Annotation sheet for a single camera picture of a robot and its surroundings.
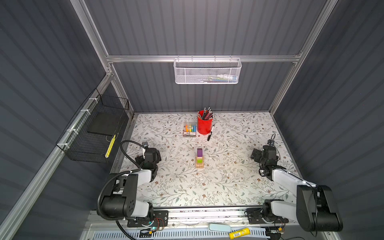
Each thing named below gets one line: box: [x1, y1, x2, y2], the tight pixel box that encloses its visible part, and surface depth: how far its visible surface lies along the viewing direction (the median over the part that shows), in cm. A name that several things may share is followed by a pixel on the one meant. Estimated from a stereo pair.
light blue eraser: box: [208, 223, 232, 232], surface depth 71 cm
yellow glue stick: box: [229, 227, 251, 240], surface depth 69 cm
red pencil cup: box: [197, 110, 213, 135], surface depth 104 cm
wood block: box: [196, 156, 205, 169], surface depth 91 cm
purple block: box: [197, 148, 203, 157], surface depth 85 cm
